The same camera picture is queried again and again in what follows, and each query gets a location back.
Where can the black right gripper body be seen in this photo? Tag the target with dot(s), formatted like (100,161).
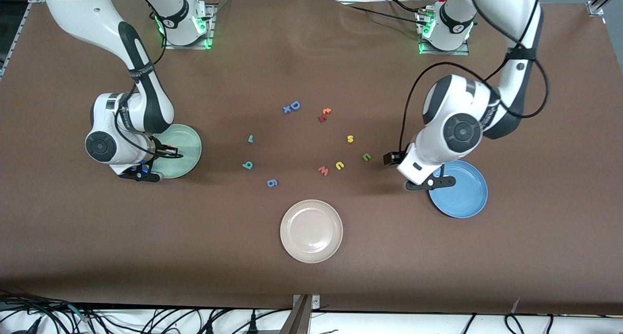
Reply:
(160,149)

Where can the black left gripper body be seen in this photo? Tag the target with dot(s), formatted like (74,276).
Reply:
(392,157)

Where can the green letter u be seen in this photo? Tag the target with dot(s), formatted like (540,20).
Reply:
(368,158)

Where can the yellow letter u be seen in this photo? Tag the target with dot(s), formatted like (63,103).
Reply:
(341,168)

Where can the teal letter q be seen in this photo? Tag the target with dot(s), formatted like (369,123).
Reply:
(248,167)

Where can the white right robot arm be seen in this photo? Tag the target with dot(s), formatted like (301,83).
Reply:
(78,8)

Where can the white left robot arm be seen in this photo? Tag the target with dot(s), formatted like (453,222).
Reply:
(457,124)

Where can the pale green plate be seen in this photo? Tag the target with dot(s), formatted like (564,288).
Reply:
(187,149)

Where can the pink letter w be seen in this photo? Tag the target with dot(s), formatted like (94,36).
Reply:
(323,171)

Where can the blue plate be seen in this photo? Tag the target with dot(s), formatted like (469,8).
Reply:
(462,197)

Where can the blue number 6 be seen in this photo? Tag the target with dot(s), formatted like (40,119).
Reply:
(269,182)

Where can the beige plate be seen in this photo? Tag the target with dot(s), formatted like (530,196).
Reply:
(311,231)

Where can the blue letter D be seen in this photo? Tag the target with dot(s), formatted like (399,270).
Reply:
(293,103)

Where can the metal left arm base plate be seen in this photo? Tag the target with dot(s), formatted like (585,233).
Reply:
(462,52)

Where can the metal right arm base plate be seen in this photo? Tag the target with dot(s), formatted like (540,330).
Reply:
(212,27)

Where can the metal table edge bracket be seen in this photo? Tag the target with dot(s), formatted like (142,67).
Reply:
(299,319)

